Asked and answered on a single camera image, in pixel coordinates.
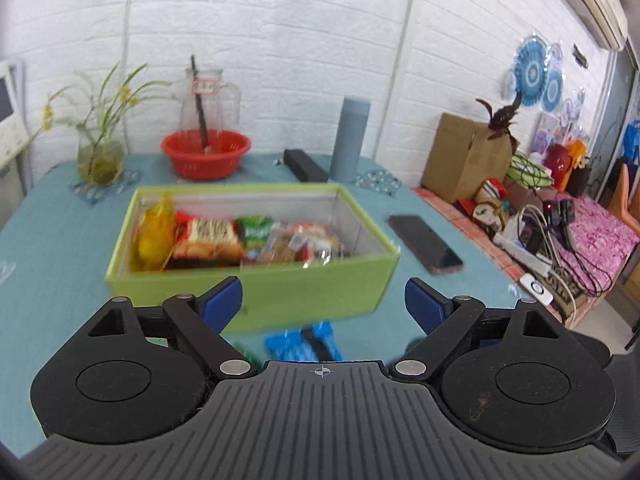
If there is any large blue paper fan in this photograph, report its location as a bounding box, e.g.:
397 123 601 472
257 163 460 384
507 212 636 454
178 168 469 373
514 35 551 106

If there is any pile of mixed snack packets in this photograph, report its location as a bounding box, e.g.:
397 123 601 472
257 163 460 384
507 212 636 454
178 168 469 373
132 195 348 271

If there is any green cardboard box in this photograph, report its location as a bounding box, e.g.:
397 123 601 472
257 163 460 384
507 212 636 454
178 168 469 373
105 183 401 333

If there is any glass vase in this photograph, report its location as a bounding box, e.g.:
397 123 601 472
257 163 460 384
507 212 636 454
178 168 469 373
76 127 126 186

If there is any small blue paper fan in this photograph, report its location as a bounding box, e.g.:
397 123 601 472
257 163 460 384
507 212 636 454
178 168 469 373
542 67 566 111

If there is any grey thermos bottle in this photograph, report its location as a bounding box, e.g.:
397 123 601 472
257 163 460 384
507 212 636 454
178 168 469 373
330 96 371 184

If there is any purple picture card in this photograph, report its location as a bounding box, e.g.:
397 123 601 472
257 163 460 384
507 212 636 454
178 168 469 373
532 112 561 156

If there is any white appliance with screen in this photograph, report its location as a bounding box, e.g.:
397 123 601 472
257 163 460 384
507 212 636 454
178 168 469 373
0 57 31 201

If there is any glass pitcher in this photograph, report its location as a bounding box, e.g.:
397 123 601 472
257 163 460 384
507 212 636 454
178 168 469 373
179 67 242 153

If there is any black stirring stick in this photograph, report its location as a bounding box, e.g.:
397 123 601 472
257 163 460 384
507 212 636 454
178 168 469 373
190 55 212 153

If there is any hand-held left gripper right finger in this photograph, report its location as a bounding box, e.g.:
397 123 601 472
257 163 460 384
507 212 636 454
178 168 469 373
390 277 566 380

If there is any red plastic basin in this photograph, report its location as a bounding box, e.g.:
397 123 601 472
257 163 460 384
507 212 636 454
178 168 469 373
160 130 252 181

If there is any white wall conduit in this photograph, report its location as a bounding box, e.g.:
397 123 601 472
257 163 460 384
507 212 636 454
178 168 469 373
375 0 422 158
119 0 140 153

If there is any white round-button device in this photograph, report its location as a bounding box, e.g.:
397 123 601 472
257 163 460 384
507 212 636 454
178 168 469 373
519 274 555 306

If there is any pink floral cloth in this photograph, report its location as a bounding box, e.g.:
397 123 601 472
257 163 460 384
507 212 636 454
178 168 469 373
570 195 640 293

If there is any yellow flower plant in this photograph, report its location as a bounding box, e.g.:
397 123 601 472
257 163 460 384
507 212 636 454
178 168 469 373
27 62 173 161

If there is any black rectangular case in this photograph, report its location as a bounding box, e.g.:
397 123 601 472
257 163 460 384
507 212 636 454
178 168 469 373
283 148 329 183

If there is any white air conditioner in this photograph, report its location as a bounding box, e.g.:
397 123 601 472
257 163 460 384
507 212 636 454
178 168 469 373
520 0 628 51

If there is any orange bag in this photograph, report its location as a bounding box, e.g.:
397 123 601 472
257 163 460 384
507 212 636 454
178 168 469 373
567 140 588 171

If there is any brown cardboard box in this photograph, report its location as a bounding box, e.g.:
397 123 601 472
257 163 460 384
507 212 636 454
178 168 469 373
421 112 518 203

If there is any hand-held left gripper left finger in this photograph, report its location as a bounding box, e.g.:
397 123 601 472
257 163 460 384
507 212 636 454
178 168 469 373
87 276 258 378

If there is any smartphone with red case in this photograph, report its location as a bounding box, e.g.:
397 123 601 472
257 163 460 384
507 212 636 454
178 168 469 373
387 214 466 276

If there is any cloth doll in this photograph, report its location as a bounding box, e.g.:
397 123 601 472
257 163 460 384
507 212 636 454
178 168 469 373
457 177 511 233

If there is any heart-shaped mosaic coaster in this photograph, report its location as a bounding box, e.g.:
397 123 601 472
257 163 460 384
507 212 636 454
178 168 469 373
350 167 403 194
70 170 142 206

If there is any blue snack packet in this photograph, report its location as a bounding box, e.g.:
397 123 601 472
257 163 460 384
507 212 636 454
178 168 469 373
264 322 347 362

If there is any dark red leafy plant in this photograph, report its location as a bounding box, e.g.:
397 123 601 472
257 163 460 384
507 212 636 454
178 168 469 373
475 92 523 142

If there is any white power strip with cables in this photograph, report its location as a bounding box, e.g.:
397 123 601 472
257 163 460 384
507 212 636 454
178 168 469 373
412 185 586 326

